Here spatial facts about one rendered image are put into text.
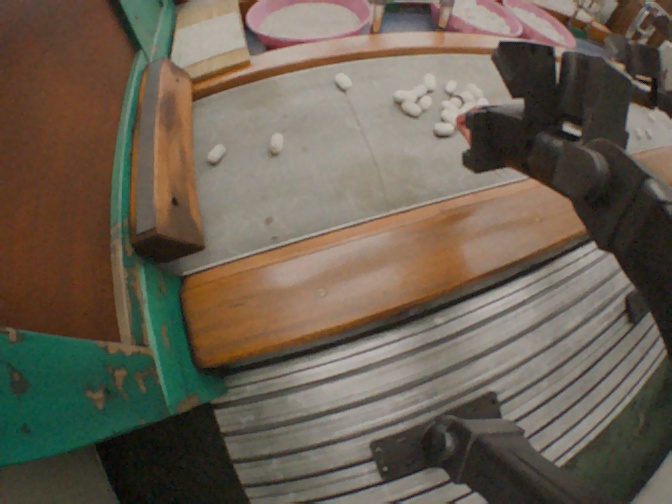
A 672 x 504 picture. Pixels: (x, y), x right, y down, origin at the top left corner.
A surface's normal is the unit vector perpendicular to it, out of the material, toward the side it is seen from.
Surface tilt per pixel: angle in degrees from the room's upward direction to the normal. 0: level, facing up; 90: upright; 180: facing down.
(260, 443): 0
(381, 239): 0
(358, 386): 0
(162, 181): 67
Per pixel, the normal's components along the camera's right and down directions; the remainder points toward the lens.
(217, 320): 0.02, -0.29
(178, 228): 0.88, -0.37
